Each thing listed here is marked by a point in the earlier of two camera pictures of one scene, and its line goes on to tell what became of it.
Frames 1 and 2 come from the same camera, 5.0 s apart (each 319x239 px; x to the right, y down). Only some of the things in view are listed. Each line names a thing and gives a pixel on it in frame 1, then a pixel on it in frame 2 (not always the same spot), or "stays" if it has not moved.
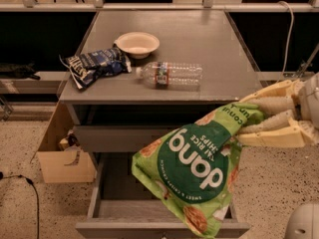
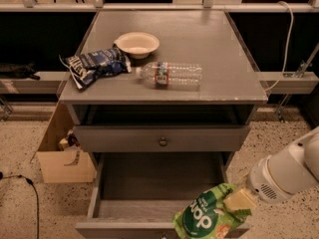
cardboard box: x=63 y=166 stays
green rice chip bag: x=191 y=165 to x=205 y=216
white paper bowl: x=138 y=44 stays
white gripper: x=311 y=101 to x=262 y=182
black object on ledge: x=13 y=71 stays
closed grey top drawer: x=120 y=138 stays
